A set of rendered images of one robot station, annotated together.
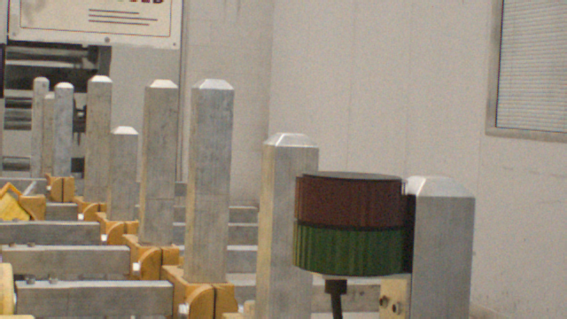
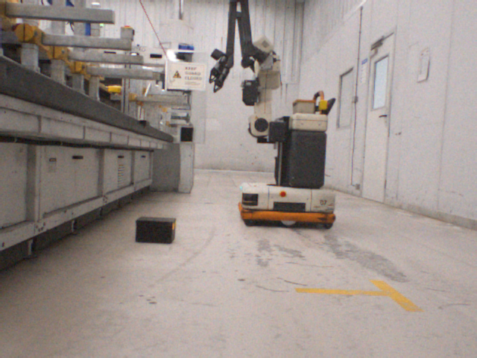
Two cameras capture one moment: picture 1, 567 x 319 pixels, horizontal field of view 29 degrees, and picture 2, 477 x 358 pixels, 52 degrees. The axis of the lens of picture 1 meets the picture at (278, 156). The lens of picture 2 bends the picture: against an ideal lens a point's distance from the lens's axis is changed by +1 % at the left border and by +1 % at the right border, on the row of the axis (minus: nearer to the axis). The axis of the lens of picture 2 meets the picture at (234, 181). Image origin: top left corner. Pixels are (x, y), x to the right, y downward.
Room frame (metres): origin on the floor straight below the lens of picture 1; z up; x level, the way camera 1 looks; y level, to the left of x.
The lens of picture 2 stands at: (-2.54, -1.67, 0.49)
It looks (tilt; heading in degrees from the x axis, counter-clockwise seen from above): 3 degrees down; 15
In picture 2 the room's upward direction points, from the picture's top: 3 degrees clockwise
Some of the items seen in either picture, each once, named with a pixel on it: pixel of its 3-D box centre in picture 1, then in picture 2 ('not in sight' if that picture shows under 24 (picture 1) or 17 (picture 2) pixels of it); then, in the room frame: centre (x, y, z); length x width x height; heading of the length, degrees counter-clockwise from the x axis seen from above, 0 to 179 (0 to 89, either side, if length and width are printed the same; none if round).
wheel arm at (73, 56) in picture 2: not in sight; (81, 57); (-1.01, -0.67, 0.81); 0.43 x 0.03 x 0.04; 108
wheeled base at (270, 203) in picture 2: not in sight; (283, 201); (1.10, -1.08, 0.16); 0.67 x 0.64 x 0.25; 107
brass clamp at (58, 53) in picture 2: not in sight; (59, 54); (-1.05, -0.61, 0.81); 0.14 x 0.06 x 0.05; 18
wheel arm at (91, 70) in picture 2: not in sight; (98, 71); (-0.77, -0.59, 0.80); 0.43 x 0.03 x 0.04; 108
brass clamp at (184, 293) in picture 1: (198, 300); not in sight; (1.09, 0.07, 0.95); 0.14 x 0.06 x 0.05; 18
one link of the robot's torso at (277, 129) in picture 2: not in sight; (266, 132); (1.00, -0.94, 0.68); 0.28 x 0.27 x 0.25; 17
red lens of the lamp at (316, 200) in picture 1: (350, 198); not in sight; (0.58, -0.04, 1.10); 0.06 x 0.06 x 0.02
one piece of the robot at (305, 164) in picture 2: not in sight; (298, 146); (1.13, -1.16, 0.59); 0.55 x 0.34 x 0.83; 17
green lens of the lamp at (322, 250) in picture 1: (348, 245); not in sight; (0.58, -0.04, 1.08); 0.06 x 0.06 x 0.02
